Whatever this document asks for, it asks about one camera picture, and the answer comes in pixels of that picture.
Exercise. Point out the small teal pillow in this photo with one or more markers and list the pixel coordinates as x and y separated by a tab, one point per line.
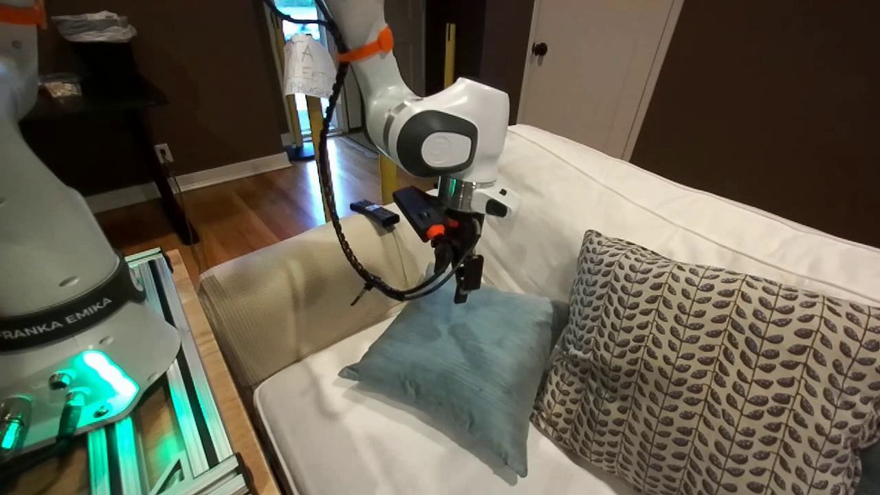
869	472

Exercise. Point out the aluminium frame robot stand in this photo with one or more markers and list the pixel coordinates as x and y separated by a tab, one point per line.
181	414

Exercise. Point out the white hanging cloth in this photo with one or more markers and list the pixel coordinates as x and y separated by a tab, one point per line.
305	65

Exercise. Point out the white fabric sofa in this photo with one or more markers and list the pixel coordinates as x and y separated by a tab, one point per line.
304	292

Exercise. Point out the yellow upright post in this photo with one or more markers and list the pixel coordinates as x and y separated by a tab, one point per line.
392	179

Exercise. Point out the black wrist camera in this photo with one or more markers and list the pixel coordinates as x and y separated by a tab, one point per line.
415	209

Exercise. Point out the white door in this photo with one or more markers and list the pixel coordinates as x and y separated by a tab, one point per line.
595	65

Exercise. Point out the leaf patterned pillow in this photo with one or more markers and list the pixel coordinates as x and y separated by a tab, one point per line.
715	367

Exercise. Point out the black remote control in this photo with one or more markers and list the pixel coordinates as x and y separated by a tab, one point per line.
375	212

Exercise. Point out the dark door knob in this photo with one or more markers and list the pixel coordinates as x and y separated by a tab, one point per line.
540	48

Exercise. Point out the large blue silk pillow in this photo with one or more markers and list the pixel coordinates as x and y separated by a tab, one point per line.
456	367

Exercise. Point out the dark wooden side table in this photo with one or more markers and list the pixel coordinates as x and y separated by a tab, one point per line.
110	110

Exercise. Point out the light wooden post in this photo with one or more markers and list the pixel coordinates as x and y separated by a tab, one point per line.
322	156

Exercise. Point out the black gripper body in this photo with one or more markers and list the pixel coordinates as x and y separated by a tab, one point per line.
461	234

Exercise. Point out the white crumpled bag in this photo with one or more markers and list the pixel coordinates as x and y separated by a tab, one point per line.
92	25

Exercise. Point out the white wall outlet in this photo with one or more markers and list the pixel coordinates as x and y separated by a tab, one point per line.
164	151

